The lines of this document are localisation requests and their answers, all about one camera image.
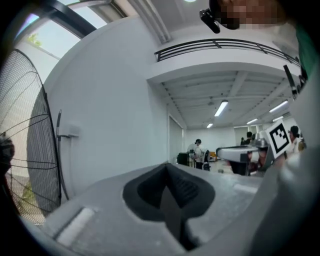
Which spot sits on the black cabinet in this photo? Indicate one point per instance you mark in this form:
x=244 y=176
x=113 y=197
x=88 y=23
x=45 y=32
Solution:
x=183 y=158

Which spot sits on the black framed glass window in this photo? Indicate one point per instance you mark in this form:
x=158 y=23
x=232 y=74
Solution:
x=72 y=17

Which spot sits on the black head camera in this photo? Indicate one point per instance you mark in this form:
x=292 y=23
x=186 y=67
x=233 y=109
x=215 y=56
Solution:
x=210 y=20

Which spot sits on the white roller door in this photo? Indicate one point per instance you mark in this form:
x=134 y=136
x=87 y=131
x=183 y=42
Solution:
x=175 y=140

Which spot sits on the black balcony railing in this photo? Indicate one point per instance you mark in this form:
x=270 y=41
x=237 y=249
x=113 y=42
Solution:
x=158 y=57

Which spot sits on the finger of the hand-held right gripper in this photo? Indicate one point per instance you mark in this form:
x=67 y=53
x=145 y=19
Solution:
x=237 y=149
x=240 y=156

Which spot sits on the green shirt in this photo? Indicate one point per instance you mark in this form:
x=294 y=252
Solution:
x=308 y=55

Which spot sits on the black pedestal fan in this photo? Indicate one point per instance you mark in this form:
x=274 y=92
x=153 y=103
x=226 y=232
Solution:
x=42 y=162

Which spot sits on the ceiling tube light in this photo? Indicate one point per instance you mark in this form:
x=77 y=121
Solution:
x=221 y=108
x=278 y=106
x=278 y=118
x=209 y=125
x=252 y=121

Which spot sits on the person's head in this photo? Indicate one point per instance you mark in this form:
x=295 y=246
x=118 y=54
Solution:
x=250 y=12

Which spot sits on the grey wall pipe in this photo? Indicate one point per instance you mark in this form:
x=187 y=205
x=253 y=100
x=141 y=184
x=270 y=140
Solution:
x=59 y=150

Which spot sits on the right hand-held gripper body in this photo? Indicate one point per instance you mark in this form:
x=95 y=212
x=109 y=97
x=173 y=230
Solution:
x=278 y=140

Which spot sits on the round ceiling light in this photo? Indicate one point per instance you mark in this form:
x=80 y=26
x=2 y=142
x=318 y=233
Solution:
x=190 y=0

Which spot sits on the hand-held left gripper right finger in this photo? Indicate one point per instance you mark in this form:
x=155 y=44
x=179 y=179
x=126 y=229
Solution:
x=225 y=195

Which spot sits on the white wall box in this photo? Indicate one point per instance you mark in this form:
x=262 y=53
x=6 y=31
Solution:
x=73 y=129

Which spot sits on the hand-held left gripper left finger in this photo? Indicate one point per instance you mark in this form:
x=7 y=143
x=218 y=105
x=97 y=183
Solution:
x=100 y=225

